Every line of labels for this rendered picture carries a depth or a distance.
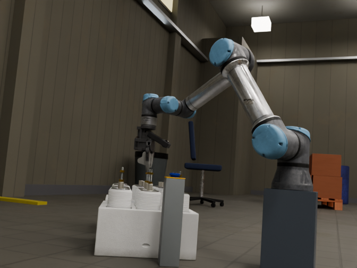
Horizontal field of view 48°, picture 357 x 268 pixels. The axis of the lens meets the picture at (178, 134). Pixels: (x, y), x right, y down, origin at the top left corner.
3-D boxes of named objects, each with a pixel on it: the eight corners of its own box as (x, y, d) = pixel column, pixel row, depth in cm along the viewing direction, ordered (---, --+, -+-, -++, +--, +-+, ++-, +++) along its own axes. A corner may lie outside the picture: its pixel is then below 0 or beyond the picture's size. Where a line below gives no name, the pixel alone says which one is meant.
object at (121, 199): (115, 232, 167) (118, 188, 169) (133, 235, 162) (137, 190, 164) (99, 234, 158) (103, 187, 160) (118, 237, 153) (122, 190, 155)
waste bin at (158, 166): (141, 193, 661) (144, 153, 668) (170, 196, 642) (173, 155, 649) (125, 194, 610) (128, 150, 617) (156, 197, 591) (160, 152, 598)
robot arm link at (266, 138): (307, 150, 142) (244, 40, 167) (286, 145, 131) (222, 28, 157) (280, 167, 148) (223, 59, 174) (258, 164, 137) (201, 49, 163)
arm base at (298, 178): (314, 191, 155) (314, 165, 156) (312, 191, 141) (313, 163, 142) (274, 188, 160) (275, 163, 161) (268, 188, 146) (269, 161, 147)
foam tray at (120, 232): (181, 243, 194) (184, 205, 196) (195, 260, 156) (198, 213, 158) (99, 239, 189) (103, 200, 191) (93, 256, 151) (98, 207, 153)
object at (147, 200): (143, 239, 155) (146, 191, 157) (129, 235, 162) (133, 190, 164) (162, 237, 161) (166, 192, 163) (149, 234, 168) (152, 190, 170)
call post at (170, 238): (176, 262, 149) (182, 178, 152) (179, 267, 142) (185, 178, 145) (157, 262, 148) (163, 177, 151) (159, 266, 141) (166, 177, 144)
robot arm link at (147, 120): (159, 119, 193) (153, 116, 186) (158, 128, 193) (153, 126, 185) (144, 118, 195) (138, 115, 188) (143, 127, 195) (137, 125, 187)
